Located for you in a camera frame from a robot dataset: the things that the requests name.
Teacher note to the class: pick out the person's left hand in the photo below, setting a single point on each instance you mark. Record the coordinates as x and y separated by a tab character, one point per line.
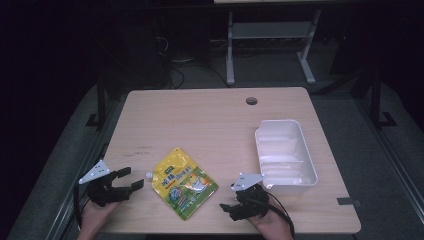
95	216

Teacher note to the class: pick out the black metal stand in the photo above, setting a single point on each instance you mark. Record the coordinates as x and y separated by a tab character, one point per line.
376	100
101	100

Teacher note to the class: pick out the white plastic bin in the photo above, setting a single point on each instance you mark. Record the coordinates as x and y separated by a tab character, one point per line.
286	156

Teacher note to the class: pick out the grey tape strip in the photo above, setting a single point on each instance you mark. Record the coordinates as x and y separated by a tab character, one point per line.
345	201

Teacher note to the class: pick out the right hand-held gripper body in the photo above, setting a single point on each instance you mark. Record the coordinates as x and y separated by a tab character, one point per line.
251	200

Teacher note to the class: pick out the yellow green spouted pouch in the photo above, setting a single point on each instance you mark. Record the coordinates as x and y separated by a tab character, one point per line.
183	186

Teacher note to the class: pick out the white metal table frame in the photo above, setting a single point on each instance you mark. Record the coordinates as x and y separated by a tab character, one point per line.
230	50

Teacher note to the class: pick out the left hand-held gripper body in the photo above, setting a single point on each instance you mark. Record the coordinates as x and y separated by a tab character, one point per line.
100	191

